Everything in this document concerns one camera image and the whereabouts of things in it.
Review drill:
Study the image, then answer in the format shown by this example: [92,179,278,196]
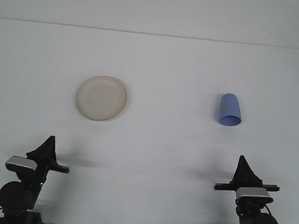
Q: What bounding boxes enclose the pale blue cup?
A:
[216,92,245,128]

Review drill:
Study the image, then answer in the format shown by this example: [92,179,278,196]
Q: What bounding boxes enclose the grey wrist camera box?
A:
[235,186,275,204]
[4,154,39,173]

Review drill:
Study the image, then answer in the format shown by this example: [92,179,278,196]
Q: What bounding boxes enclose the pale round plate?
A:
[73,72,130,124]

